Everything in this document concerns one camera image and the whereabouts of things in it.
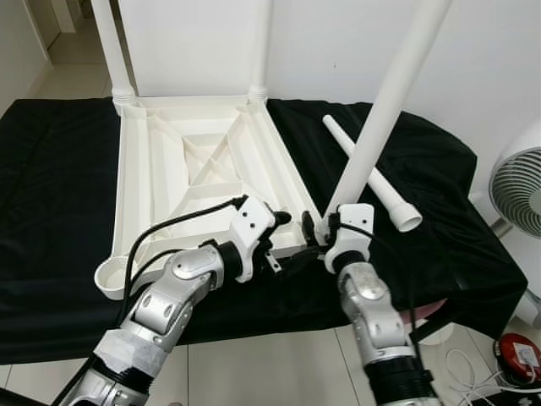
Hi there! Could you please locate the white plastic table leg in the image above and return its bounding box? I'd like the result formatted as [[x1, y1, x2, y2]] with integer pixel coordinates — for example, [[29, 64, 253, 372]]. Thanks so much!
[[89, 0, 141, 112], [325, 0, 455, 217], [323, 114, 424, 233], [248, 0, 274, 107]]

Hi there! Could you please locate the white plastic children table top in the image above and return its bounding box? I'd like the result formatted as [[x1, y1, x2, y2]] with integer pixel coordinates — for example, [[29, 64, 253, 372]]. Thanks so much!
[[95, 93, 328, 297]]

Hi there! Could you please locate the pink fabric item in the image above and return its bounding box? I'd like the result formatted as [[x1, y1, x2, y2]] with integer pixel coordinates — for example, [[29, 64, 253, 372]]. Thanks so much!
[[402, 300, 449, 327]]

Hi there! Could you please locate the grey metal table leg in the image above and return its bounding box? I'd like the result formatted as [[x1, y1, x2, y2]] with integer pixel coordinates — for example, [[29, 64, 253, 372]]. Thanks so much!
[[414, 317, 463, 344]]

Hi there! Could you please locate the white round standing fan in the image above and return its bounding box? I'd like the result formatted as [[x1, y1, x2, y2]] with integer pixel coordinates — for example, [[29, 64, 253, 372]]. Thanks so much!
[[489, 127, 541, 240]]

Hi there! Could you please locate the white grey rounded appliance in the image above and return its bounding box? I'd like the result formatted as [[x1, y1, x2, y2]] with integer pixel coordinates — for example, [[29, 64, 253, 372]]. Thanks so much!
[[511, 288, 541, 327]]

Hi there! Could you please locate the black bag with white trim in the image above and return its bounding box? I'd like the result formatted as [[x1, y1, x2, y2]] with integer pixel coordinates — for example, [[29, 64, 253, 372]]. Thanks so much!
[[499, 389, 541, 406]]

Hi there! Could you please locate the black metal rod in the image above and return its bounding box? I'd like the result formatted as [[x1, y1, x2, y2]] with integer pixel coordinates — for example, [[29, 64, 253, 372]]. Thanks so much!
[[0, 389, 26, 406]]

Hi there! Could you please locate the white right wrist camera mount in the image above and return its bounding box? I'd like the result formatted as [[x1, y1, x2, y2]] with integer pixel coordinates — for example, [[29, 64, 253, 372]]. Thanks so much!
[[324, 203, 375, 273]]

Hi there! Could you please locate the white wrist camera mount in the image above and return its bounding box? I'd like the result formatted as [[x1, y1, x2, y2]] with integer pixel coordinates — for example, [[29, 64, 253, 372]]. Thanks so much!
[[324, 203, 375, 273], [228, 196, 278, 284]]

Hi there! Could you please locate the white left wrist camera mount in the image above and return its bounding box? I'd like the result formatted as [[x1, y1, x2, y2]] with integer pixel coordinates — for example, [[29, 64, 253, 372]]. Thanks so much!
[[228, 196, 278, 284]]

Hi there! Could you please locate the white floor cable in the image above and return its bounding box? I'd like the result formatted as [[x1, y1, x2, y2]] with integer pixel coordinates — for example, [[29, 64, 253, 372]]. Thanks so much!
[[444, 345, 505, 400]]

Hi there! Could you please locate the red round cable reel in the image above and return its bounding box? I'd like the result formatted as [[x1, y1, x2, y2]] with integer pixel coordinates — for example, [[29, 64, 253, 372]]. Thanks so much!
[[497, 334, 541, 381]]

